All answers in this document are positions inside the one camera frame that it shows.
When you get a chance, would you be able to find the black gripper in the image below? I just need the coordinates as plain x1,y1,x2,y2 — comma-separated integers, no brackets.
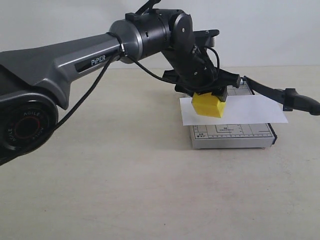
162,45,242,102

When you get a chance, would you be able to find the yellow cube block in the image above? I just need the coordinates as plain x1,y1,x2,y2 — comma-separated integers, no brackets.
191,93,226,118

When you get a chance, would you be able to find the white paper sheet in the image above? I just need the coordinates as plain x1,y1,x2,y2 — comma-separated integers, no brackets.
180,95,288,126

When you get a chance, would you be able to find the black cutter blade arm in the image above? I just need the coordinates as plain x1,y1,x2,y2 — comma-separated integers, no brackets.
242,76,320,116

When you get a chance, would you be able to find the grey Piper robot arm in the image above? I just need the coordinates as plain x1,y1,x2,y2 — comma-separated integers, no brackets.
0,7,241,164

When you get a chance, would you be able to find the grey paper cutter base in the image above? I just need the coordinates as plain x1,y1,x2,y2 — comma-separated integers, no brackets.
183,79,279,151

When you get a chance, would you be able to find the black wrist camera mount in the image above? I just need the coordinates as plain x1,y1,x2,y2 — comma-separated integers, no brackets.
193,29,220,48

